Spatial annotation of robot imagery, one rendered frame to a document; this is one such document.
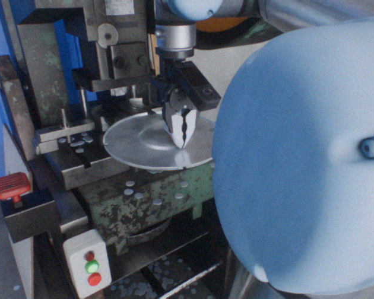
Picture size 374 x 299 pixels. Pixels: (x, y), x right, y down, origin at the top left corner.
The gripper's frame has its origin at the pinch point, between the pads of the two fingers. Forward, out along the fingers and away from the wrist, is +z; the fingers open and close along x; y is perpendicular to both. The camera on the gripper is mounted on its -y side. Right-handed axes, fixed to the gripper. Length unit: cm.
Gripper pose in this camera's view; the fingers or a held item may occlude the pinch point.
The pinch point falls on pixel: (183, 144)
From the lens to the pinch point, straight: 66.4
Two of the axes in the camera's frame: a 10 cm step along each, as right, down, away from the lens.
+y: -5.8, -3.9, 7.2
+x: -8.2, 2.8, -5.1
